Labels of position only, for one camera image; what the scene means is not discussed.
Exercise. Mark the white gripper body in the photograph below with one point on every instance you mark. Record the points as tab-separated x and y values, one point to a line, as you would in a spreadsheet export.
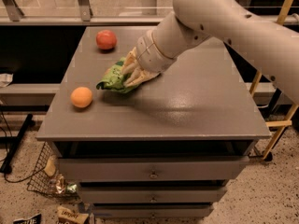
149	56

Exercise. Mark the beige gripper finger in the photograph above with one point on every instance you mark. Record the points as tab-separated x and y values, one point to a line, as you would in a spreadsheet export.
138	76
130	65

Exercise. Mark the green rice chip bag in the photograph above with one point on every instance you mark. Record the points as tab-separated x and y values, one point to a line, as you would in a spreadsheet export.
113	79

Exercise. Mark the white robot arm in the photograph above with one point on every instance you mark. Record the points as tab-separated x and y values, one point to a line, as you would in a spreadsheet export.
270	48

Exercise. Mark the shiny snack bag in basket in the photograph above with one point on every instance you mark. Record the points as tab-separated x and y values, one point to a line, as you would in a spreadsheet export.
59	186

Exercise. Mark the tan snack bag on floor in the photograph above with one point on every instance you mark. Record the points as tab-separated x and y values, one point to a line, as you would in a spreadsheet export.
67	216

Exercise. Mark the black snack bag on floor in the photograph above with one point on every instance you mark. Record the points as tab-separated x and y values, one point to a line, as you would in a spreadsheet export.
30	220

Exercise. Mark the red apple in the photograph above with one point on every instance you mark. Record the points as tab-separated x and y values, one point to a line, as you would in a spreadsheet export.
106	39

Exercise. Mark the orange fruit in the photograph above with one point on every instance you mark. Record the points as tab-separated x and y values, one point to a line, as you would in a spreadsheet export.
81	97

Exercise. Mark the grey drawer cabinet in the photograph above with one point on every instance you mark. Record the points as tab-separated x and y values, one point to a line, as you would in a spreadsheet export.
200	107

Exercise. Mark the top grey drawer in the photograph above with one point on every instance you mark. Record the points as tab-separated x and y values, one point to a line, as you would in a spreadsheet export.
157	169

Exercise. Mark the grey drawer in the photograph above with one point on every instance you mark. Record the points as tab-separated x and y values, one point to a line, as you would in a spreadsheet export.
152	211
190	194
157	169

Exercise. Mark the middle grey drawer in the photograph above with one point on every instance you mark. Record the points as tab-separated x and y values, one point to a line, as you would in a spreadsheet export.
190	194

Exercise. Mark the bottom grey drawer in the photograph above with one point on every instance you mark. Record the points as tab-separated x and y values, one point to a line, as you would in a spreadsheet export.
152	211

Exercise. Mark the black stand leg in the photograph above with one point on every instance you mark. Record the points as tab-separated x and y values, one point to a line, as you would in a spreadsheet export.
14	143

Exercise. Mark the metal railing frame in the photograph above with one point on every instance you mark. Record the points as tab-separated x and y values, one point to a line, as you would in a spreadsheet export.
82	12

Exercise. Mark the black wire basket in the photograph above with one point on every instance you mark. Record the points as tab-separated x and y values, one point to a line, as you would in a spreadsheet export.
45	170

